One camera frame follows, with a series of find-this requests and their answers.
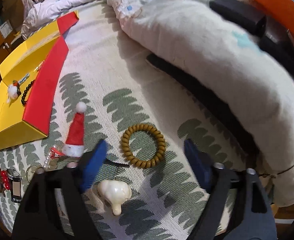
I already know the red santa hat clip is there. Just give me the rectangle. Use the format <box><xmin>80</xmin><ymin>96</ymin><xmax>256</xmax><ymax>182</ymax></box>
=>
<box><xmin>49</xmin><ymin>101</ymin><xmax>87</xmax><ymax>160</ymax></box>

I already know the cream shell hair clip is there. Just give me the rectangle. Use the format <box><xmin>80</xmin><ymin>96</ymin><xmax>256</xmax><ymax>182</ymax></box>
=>
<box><xmin>97</xmin><ymin>159</ymin><xmax>133</xmax><ymax>216</ymax></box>

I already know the brown coil hair tie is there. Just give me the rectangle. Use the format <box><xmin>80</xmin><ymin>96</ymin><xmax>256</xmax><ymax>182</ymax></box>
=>
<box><xmin>120</xmin><ymin>123</ymin><xmax>167</xmax><ymax>169</ymax></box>

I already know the black bead bracelet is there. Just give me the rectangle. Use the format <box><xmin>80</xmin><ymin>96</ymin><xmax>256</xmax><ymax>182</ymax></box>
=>
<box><xmin>20</xmin><ymin>80</ymin><xmax>36</xmax><ymax>107</ymax></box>

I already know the white plush bunny clip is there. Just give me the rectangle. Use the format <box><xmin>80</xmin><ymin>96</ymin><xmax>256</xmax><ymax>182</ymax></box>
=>
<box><xmin>7</xmin><ymin>80</ymin><xmax>21</xmax><ymax>103</ymax></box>

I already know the pearl hair claw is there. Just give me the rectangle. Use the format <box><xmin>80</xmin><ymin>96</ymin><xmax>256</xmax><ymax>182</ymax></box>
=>
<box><xmin>43</xmin><ymin>147</ymin><xmax>57</xmax><ymax>170</ymax></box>

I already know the clear round hair clip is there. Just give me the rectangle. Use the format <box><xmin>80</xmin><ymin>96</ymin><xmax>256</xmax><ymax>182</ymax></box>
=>
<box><xmin>25</xmin><ymin>165</ymin><xmax>42</xmax><ymax>182</ymax></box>

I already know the light blue hair clip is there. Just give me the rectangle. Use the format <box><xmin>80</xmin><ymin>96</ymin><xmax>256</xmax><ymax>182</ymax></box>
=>
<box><xmin>18</xmin><ymin>73</ymin><xmax>30</xmax><ymax>85</ymax></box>

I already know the gold rhinestone hair clip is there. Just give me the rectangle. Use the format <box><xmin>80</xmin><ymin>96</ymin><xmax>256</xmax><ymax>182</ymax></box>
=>
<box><xmin>33</xmin><ymin>60</ymin><xmax>44</xmax><ymax>72</ymax></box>

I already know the leaf pattern bed sheet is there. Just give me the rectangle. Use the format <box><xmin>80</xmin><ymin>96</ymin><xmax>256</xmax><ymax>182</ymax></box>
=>
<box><xmin>0</xmin><ymin>0</ymin><xmax>273</xmax><ymax>240</ymax></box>

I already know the yellow cardboard box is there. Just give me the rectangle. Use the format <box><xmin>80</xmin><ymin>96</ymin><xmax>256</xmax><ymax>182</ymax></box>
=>
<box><xmin>0</xmin><ymin>11</ymin><xmax>79</xmax><ymax>150</ymax></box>

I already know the black device on bed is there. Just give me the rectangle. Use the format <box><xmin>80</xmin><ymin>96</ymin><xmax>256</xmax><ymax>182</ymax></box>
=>
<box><xmin>209</xmin><ymin>0</ymin><xmax>294</xmax><ymax>75</ymax></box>

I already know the floral white quilt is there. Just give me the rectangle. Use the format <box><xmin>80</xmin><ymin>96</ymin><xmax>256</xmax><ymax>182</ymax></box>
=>
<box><xmin>107</xmin><ymin>0</ymin><xmax>294</xmax><ymax>207</ymax></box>

